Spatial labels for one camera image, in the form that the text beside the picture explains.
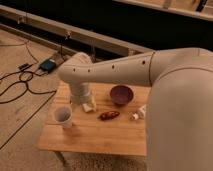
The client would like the white rectangular block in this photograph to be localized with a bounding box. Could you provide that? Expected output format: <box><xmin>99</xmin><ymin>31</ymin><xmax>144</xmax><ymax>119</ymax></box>
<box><xmin>82</xmin><ymin>102</ymin><xmax>97</xmax><ymax>113</ymax></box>

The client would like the small white bottle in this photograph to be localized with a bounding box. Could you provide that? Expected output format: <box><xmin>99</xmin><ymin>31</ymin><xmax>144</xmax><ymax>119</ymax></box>
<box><xmin>130</xmin><ymin>105</ymin><xmax>146</xmax><ymax>120</ymax></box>

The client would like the white ceramic cup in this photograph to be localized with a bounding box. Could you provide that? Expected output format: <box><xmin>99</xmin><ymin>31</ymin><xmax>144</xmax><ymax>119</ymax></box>
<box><xmin>54</xmin><ymin>107</ymin><xmax>72</xmax><ymax>129</ymax></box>

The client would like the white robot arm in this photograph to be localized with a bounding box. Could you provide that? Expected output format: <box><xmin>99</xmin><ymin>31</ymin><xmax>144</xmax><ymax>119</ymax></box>
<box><xmin>59</xmin><ymin>48</ymin><xmax>213</xmax><ymax>171</ymax></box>

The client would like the wooden table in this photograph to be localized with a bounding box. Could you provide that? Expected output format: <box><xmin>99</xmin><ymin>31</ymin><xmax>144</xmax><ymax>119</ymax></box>
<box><xmin>37</xmin><ymin>79</ymin><xmax>152</xmax><ymax>168</ymax></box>

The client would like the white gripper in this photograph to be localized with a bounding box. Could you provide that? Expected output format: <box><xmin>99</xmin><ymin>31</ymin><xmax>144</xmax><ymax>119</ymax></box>
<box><xmin>69</xmin><ymin>83</ymin><xmax>92</xmax><ymax>105</ymax></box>

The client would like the red brown oblong object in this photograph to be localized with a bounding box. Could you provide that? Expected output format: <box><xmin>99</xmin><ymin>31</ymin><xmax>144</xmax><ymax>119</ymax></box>
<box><xmin>99</xmin><ymin>111</ymin><xmax>120</xmax><ymax>121</ymax></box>

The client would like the dark purple ceramic bowl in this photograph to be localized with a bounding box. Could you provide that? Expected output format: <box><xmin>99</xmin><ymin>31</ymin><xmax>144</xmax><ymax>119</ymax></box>
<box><xmin>110</xmin><ymin>85</ymin><xmax>134</xmax><ymax>105</ymax></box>

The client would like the blue power adapter box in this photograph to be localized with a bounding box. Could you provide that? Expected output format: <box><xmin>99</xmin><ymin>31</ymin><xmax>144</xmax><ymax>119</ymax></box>
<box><xmin>39</xmin><ymin>59</ymin><xmax>56</xmax><ymax>73</ymax></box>

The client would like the black floor cable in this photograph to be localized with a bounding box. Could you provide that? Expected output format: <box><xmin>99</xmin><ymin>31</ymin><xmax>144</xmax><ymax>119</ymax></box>
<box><xmin>0</xmin><ymin>40</ymin><xmax>58</xmax><ymax>105</ymax></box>

